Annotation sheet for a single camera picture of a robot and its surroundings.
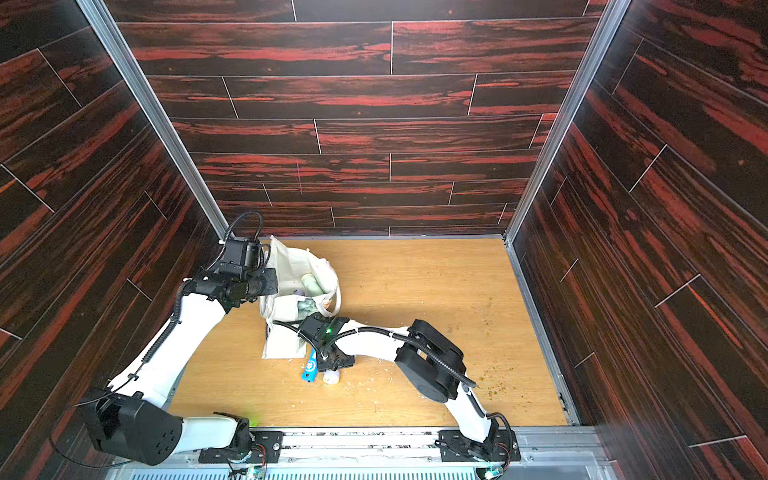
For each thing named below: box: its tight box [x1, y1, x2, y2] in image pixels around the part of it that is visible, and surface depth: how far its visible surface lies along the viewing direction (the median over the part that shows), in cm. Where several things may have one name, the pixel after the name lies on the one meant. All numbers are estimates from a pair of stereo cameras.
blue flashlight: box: [300, 346, 318, 383], surface depth 86 cm
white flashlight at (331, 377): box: [323, 369, 340, 385], surface depth 84 cm
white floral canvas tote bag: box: [259, 235, 342, 359], surface depth 86 cm
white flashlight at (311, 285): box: [301, 273, 326, 297], surface depth 97 cm
